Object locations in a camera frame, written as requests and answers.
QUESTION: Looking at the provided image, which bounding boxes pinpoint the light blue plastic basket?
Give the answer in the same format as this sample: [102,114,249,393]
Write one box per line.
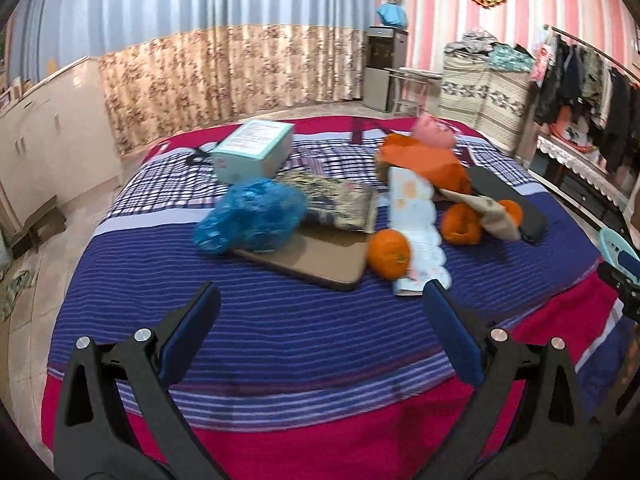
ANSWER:
[598,227,640,261]

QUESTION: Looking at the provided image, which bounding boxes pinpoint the metal clothes rail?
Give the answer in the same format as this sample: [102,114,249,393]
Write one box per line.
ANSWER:
[544,24,640,86]

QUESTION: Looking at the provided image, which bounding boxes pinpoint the pink hanging bag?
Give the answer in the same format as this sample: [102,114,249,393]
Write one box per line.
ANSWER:
[530,42,558,83]

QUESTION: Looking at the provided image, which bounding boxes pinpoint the orange tangerine peel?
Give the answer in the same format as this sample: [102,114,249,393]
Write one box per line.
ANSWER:
[442,202,483,246]
[500,200,524,228]

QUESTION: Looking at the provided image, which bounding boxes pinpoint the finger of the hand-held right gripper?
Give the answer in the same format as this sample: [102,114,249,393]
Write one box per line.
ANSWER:
[597,249,640,322]

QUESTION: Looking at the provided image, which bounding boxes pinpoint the teal folded cloth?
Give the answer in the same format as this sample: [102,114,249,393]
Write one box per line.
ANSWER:
[487,42,536,72]

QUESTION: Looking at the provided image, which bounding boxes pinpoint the small wooden stool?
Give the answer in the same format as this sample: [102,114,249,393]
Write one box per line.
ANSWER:
[10,195,68,256]

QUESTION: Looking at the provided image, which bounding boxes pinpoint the white cabinet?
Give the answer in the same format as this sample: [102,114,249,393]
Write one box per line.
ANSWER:
[0,55,123,231]

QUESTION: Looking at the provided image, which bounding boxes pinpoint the striped bed blanket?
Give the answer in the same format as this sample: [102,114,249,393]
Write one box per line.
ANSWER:
[40,115,626,480]

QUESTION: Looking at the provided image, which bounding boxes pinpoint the row of hanging dark clothes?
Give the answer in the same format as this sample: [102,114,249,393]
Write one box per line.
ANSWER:
[532,32,640,201]

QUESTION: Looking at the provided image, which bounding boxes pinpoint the white lace cloth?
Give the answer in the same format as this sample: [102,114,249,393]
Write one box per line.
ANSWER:
[535,132,640,216]

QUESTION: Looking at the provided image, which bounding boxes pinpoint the teal cardboard box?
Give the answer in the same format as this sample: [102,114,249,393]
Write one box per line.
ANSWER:
[210,120,296,183]

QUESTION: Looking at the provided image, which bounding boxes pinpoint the patterned cloth covered cabinet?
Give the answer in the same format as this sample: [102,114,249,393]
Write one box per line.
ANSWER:
[437,52,538,158]

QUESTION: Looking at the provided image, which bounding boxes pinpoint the blue mesh plastic bag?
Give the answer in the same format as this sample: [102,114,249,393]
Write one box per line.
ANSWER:
[192,178,309,254]

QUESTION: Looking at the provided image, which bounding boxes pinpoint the black flat case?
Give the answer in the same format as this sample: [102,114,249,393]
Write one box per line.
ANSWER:
[465,166,549,244]

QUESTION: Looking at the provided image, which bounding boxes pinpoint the whole tangerine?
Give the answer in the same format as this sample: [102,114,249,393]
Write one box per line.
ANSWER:
[367,230,412,281]

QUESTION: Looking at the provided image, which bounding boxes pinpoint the blue and floral curtain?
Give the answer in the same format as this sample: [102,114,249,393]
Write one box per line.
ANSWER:
[7,0,381,156]

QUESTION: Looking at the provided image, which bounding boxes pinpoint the beige cloth piece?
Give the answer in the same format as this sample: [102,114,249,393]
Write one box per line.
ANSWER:
[440,187,521,241]

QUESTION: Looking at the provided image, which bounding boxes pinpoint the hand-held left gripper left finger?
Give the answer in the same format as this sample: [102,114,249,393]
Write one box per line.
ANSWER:
[52,281,232,480]

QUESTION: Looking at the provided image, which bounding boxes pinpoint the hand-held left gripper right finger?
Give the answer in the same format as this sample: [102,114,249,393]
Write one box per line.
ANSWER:
[415,279,598,480]

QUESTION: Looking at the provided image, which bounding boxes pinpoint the gold black patterned packet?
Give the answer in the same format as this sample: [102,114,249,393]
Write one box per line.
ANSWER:
[277,169,379,234]

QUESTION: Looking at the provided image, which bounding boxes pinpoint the brown flat board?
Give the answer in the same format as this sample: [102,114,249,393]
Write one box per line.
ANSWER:
[231,227,373,292]

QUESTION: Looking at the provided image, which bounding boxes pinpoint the blue cloth bundle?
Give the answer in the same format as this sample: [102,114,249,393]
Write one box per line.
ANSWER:
[376,2,408,29]

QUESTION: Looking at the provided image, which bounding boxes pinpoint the patterned floor mat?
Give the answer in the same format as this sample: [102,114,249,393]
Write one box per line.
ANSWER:
[0,267,36,323]

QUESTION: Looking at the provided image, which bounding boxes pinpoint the orange cloth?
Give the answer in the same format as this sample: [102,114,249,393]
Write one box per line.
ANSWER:
[377,132,473,196]

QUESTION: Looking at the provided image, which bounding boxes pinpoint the grey clothes pile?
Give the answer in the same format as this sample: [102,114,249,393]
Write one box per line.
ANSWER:
[444,30,498,58]

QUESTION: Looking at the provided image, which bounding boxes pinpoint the low dark cabinet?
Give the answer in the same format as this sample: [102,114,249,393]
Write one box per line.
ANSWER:
[527,150,636,241]

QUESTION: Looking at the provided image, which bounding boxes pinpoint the water dispenser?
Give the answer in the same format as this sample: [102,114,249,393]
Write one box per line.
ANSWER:
[363,25,410,113]

